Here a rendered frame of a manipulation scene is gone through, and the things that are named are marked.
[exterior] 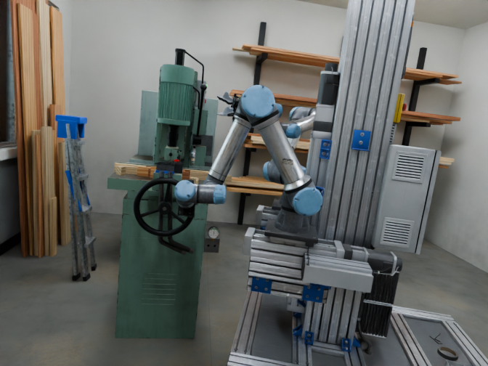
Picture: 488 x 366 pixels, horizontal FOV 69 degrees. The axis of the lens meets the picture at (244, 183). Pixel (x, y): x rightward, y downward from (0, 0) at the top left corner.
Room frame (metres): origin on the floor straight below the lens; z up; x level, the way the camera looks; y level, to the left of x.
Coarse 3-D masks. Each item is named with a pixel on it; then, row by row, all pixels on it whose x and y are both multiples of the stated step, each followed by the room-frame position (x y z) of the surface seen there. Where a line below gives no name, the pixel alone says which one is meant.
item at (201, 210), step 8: (128, 200) 1.78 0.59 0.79; (144, 200) 1.80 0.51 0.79; (152, 200) 1.81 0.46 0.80; (128, 208) 1.78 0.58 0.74; (144, 208) 1.80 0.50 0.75; (152, 208) 1.81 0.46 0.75; (176, 208) 1.83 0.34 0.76; (200, 208) 1.85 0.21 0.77; (184, 216) 1.84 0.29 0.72; (200, 216) 1.85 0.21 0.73
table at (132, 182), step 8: (112, 176) 1.79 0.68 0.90; (120, 176) 1.82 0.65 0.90; (128, 176) 1.84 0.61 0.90; (136, 176) 1.87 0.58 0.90; (144, 176) 1.90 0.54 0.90; (112, 184) 1.77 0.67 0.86; (120, 184) 1.78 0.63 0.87; (128, 184) 1.78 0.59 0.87; (136, 184) 1.79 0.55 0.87; (144, 184) 1.80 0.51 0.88; (152, 192) 1.71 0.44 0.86
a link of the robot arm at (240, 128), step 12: (240, 108) 1.43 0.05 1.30; (240, 120) 1.44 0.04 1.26; (228, 132) 1.47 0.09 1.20; (240, 132) 1.45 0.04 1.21; (228, 144) 1.44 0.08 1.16; (240, 144) 1.46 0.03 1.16; (216, 156) 1.47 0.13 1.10; (228, 156) 1.44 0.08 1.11; (216, 168) 1.44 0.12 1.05; (228, 168) 1.45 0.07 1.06; (216, 180) 1.44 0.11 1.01
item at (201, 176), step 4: (128, 168) 1.93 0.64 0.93; (132, 168) 1.93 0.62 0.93; (136, 168) 1.94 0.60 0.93; (128, 172) 1.93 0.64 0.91; (132, 172) 1.93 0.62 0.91; (136, 172) 1.94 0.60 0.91; (192, 172) 2.00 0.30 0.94; (196, 172) 2.01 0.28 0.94; (192, 176) 1.99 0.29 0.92; (196, 176) 2.00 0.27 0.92; (200, 176) 2.00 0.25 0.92; (204, 176) 2.01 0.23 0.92; (228, 176) 2.03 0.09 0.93; (224, 180) 2.03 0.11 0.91; (228, 180) 2.03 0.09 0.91
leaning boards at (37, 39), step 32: (32, 0) 2.99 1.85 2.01; (32, 32) 2.85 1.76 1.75; (32, 64) 2.83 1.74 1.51; (32, 96) 2.81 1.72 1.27; (64, 96) 3.49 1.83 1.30; (32, 128) 2.79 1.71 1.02; (32, 160) 2.70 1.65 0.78; (64, 160) 3.00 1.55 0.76; (32, 192) 2.75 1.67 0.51; (64, 192) 2.98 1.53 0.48; (32, 224) 2.72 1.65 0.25; (64, 224) 2.97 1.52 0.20
